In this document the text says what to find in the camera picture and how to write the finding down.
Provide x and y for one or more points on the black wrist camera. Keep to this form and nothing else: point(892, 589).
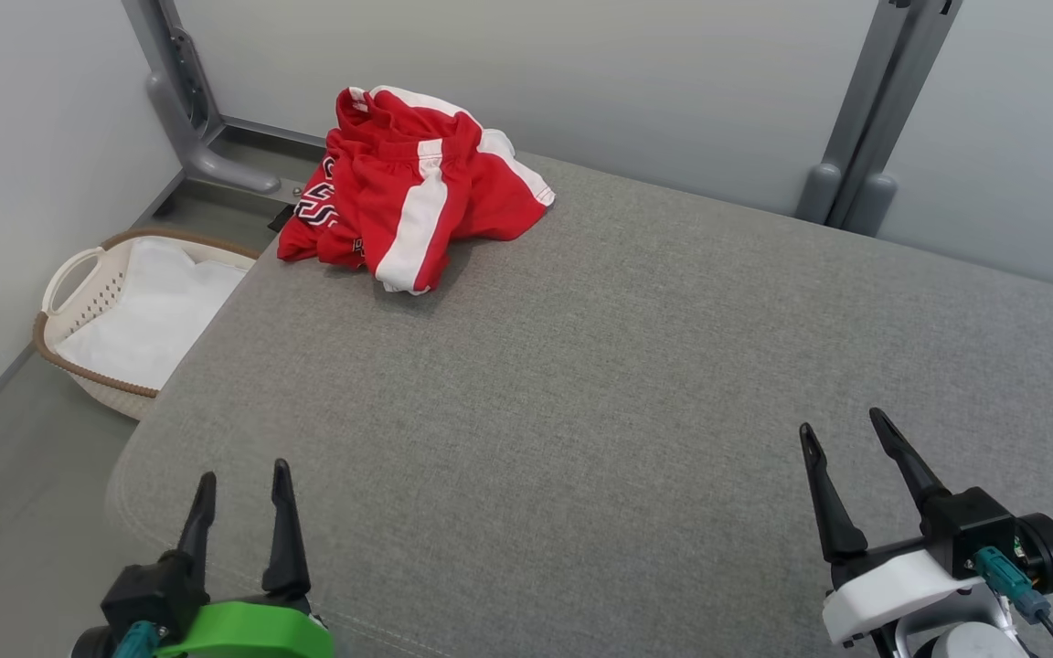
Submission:
point(147, 594)
point(970, 525)

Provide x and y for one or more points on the white cloth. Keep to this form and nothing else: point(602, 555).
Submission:
point(147, 320)

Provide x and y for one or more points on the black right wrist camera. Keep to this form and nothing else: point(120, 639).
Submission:
point(970, 525)

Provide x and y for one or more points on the red shorts with white stripe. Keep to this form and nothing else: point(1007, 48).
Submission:
point(417, 174)

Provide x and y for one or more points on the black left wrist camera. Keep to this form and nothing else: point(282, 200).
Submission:
point(147, 594)

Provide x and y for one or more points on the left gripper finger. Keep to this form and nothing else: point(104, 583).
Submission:
point(197, 525)
point(285, 548)

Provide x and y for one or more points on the grey metal post double foot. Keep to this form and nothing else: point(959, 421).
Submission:
point(874, 119)

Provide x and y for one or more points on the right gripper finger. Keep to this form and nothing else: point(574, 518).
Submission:
point(833, 512)
point(906, 461)

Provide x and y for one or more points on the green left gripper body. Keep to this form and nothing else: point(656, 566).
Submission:
point(252, 631)

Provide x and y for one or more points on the white laundry basket brown rim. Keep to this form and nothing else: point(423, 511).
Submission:
point(79, 292)

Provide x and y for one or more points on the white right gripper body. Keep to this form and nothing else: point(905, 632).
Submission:
point(892, 589)

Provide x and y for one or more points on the grey metal post curved foot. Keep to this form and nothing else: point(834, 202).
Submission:
point(184, 100)

